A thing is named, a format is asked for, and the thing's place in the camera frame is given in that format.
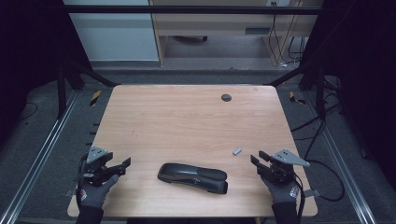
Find orange-tipped tool on floor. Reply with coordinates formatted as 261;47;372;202
289;91;306;105

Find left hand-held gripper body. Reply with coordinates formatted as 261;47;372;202
78;145;110;188

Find yellow-handled tool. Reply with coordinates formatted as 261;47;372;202
89;90;103;107

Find thin black floor cable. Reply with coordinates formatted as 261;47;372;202
18;102;39;121

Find white cabinet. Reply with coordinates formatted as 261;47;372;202
63;0;160;63

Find person's right hand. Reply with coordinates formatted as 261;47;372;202
261;176;302;204

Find black looped floor cable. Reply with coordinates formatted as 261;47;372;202
303;159;346;203

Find aluminium floor rail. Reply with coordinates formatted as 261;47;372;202
0;90;80;224
303;92;378;224

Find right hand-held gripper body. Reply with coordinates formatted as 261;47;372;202
257;148;311;186

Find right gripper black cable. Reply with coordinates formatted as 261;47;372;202
292;172;306;224

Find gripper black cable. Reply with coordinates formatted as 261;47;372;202
76;153;90;188
292;172;306;224

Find light wooden desk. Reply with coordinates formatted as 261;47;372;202
148;0;323;67

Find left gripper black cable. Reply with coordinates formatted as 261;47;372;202
76;153;90;188

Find black curtain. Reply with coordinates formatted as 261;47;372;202
302;0;396;189
0;0;92;146

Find black frame strut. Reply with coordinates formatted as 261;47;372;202
267;60;327;119
56;60;119;119

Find hanging black cables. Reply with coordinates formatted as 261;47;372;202
268;1;308;68

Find black horizontal frame bar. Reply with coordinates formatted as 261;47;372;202
62;5;323;16

